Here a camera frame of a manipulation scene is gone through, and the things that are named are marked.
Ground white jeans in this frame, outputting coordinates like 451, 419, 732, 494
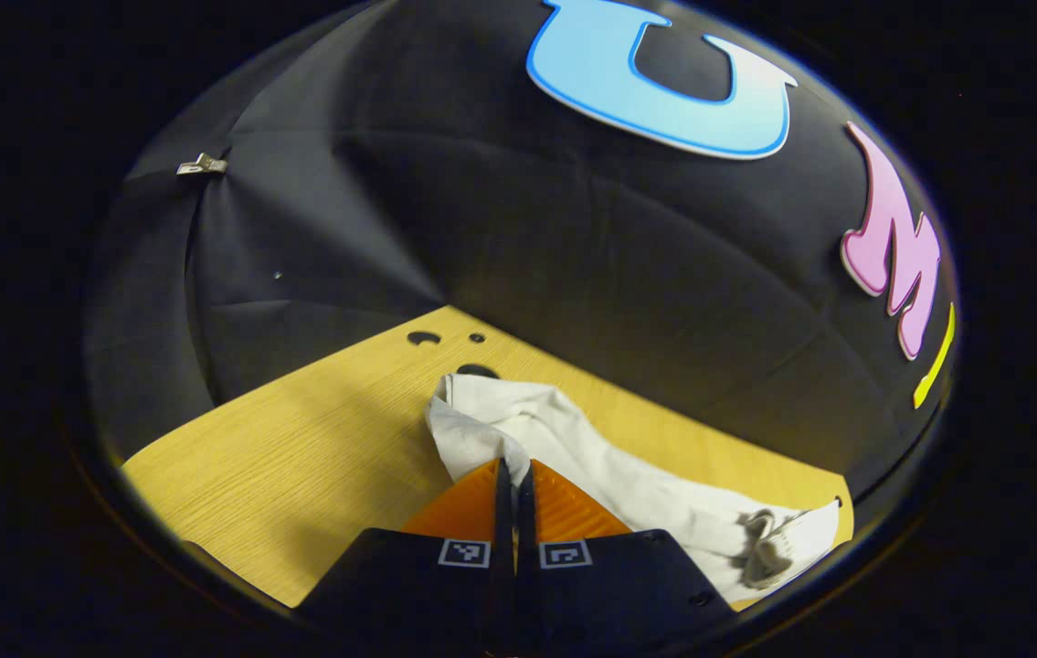
425, 373, 841, 606

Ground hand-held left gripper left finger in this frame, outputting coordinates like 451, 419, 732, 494
299, 457, 516, 655

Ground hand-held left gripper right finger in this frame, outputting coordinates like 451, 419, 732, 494
515, 460, 738, 655

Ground black backdrop cloth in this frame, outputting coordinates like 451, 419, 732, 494
84, 0, 959, 504

